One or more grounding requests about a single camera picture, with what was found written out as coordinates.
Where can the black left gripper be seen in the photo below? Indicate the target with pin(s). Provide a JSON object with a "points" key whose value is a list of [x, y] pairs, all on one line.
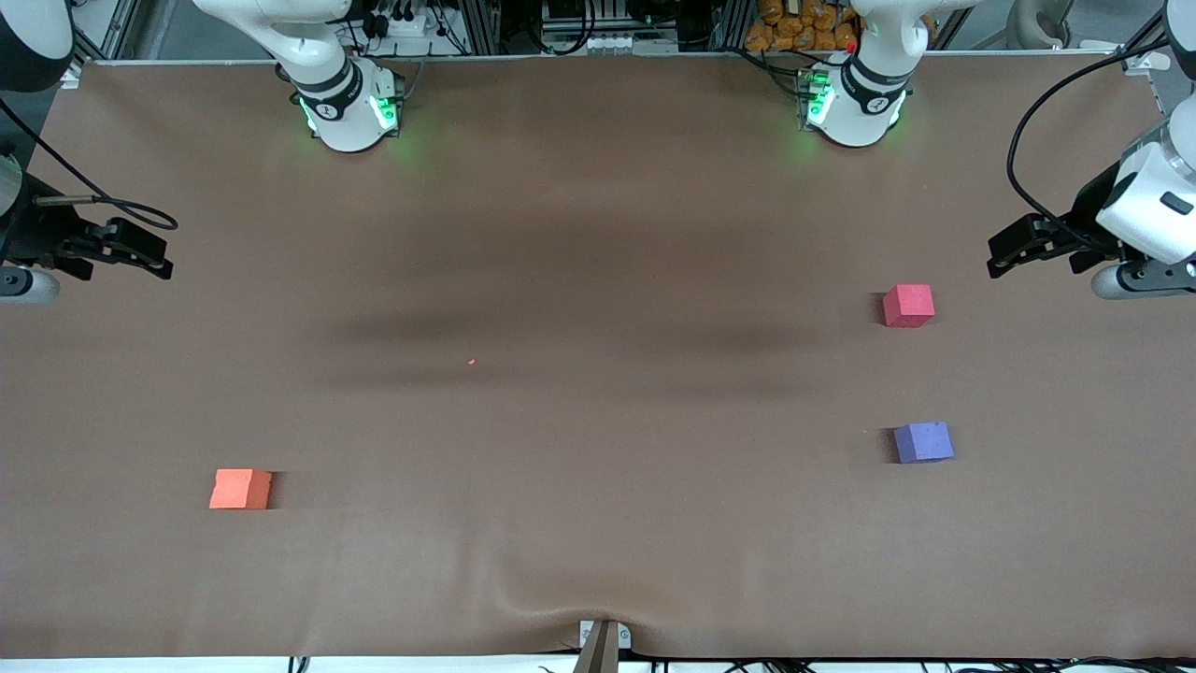
{"points": [[1089, 212]]}

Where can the silver aluminium frame post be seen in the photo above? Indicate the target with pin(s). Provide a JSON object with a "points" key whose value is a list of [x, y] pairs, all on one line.
{"points": [[478, 28], [739, 23], [110, 28]]}

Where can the orange mesh bag pile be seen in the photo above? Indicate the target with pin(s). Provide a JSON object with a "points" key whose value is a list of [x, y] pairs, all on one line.
{"points": [[799, 28]]}

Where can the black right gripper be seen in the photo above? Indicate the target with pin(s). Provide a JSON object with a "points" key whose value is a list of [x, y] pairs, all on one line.
{"points": [[39, 233]]}

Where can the white power strip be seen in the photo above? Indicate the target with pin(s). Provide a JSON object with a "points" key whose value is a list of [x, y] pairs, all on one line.
{"points": [[416, 33]]}

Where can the white mat corner clamp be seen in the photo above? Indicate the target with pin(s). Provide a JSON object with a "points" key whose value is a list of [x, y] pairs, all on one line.
{"points": [[1147, 64], [71, 77]]}

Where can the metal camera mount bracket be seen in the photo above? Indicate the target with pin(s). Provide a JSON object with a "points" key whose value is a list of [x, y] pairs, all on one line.
{"points": [[604, 645]]}

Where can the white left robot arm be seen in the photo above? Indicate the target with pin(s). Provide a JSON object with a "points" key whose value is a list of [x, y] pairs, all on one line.
{"points": [[864, 114]]}

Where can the purple foam block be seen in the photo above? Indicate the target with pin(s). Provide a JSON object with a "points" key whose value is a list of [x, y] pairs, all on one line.
{"points": [[923, 443]]}

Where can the orange foam block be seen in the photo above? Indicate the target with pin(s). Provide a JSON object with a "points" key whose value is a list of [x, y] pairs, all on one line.
{"points": [[238, 491]]}

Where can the grey curved chair part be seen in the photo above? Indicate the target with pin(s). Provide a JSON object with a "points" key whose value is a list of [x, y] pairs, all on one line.
{"points": [[1039, 23]]}

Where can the brown table mat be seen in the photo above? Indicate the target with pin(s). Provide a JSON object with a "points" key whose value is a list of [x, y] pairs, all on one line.
{"points": [[598, 234]]}

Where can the red foam block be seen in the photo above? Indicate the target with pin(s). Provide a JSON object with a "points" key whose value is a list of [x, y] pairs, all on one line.
{"points": [[908, 307]]}

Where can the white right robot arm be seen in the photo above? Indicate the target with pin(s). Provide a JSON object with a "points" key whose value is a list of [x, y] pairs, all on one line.
{"points": [[344, 120]]}

